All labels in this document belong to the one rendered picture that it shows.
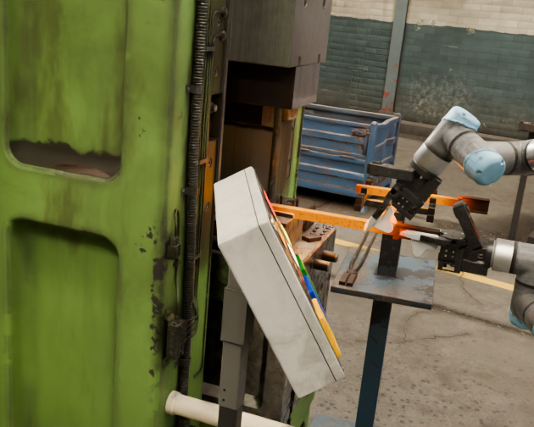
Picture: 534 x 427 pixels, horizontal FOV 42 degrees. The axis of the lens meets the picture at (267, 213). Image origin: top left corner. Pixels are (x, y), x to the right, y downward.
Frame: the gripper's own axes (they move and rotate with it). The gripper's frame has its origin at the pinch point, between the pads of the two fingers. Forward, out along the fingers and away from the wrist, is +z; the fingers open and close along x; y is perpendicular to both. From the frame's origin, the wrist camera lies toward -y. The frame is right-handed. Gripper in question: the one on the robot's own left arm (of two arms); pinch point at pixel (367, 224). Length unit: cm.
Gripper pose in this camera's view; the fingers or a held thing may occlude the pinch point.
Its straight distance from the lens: 170.2
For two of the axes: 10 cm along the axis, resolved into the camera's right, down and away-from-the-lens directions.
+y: 7.7, 6.2, -1.3
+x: 3.4, -2.4, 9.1
